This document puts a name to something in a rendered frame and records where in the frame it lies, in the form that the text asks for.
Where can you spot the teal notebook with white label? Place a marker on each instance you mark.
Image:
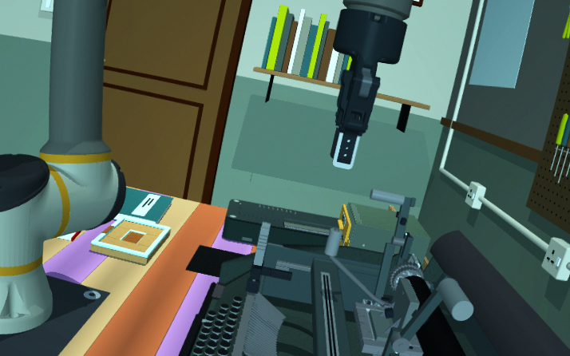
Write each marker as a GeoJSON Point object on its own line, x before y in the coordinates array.
{"type": "Point", "coordinates": [156, 209]}

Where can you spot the grey card holder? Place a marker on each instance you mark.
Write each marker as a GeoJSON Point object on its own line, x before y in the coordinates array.
{"type": "Point", "coordinates": [372, 323]}

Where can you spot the white wall socket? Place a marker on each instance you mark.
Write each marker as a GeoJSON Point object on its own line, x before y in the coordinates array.
{"type": "Point", "coordinates": [475, 195]}
{"type": "Point", "coordinates": [556, 259]}

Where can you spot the brown panelled door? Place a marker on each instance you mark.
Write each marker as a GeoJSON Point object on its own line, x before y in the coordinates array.
{"type": "Point", "coordinates": [156, 98]}

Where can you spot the white wall conduit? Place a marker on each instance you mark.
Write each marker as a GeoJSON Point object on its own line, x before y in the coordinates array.
{"type": "Point", "coordinates": [454, 98]}

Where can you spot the grey ratchet wheel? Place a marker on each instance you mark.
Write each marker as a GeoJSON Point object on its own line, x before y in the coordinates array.
{"type": "Point", "coordinates": [403, 274]}

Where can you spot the wooden wall shelf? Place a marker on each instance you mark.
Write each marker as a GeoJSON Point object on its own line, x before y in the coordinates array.
{"type": "Point", "coordinates": [400, 102]}

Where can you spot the red small object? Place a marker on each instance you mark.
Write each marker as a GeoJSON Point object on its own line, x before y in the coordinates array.
{"type": "Point", "coordinates": [76, 235]}

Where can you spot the white book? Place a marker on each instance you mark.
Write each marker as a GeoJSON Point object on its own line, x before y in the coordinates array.
{"type": "Point", "coordinates": [296, 44]}

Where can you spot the teal book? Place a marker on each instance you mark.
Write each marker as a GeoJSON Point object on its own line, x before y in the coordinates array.
{"type": "Point", "coordinates": [268, 49]}

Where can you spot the white light switch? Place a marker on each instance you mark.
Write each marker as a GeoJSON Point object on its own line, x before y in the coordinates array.
{"type": "Point", "coordinates": [47, 4]}

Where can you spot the grey knobbed carriage lever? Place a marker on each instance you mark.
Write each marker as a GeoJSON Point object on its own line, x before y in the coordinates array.
{"type": "Point", "coordinates": [332, 242]}

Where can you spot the lime green book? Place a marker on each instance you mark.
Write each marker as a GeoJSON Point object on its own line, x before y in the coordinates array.
{"type": "Point", "coordinates": [317, 46]}
{"type": "Point", "coordinates": [278, 40]}

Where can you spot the green box with yellow frame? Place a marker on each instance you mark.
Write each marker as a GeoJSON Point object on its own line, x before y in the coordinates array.
{"type": "Point", "coordinates": [378, 227]}

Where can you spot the dark flat case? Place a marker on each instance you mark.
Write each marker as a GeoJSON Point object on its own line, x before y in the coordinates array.
{"type": "Point", "coordinates": [254, 222]}

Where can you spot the grey toothed margin rail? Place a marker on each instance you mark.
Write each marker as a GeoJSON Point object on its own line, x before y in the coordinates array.
{"type": "Point", "coordinates": [263, 242]}

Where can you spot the grey platen knob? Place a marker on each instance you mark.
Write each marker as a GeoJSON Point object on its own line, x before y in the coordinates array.
{"type": "Point", "coordinates": [456, 300]}

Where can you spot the brown wall rail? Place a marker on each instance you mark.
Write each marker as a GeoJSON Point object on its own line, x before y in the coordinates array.
{"type": "Point", "coordinates": [490, 139]}

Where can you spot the dark platen roller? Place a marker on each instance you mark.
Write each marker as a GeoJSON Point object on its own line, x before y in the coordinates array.
{"type": "Point", "coordinates": [498, 285]}

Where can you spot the brown pegboard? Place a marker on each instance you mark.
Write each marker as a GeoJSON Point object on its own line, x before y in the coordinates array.
{"type": "Point", "coordinates": [550, 196]}

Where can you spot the dark green typewriter body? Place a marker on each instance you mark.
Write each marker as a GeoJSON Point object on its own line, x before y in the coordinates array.
{"type": "Point", "coordinates": [303, 285]}

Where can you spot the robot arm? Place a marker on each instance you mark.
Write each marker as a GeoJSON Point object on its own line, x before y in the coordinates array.
{"type": "Point", "coordinates": [75, 89]}

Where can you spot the purple mat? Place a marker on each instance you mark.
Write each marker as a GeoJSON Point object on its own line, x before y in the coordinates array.
{"type": "Point", "coordinates": [178, 320]}

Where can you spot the black square pad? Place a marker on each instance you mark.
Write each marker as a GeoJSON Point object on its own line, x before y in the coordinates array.
{"type": "Point", "coordinates": [207, 262]}

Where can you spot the brown book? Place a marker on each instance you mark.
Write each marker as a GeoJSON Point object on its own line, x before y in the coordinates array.
{"type": "Point", "coordinates": [328, 58]}

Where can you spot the pale blue window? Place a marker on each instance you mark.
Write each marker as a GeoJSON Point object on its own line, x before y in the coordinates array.
{"type": "Point", "coordinates": [501, 42]}

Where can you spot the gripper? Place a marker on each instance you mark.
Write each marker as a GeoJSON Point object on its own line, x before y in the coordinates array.
{"type": "Point", "coordinates": [369, 40]}

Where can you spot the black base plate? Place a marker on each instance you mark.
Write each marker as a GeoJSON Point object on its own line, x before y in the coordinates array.
{"type": "Point", "coordinates": [67, 320]}

